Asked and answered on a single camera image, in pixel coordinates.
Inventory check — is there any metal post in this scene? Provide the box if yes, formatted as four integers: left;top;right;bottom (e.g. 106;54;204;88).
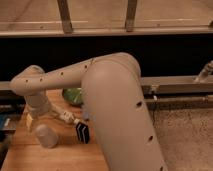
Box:
57;0;73;34
125;0;138;32

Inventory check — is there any green bowl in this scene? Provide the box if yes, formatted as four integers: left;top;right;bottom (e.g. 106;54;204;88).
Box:
62;88;83;106

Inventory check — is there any right metal post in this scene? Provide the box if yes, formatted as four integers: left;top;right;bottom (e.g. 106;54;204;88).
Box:
125;0;138;32

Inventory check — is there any left metal post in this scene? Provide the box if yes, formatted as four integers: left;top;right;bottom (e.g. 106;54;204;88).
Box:
57;0;73;34

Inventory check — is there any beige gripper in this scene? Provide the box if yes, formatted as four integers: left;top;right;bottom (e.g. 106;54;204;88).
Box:
26;103;51;132

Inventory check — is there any white ceramic cup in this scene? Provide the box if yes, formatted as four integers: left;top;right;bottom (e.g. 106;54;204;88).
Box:
35;124;58;148

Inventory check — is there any black striped block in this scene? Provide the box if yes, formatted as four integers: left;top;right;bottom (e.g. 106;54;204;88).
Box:
76;122;90;144

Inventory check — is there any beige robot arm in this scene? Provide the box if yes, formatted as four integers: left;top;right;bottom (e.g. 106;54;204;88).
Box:
10;53;168;171

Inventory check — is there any wooden cutting board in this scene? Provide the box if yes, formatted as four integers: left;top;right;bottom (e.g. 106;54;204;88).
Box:
1;89;111;171

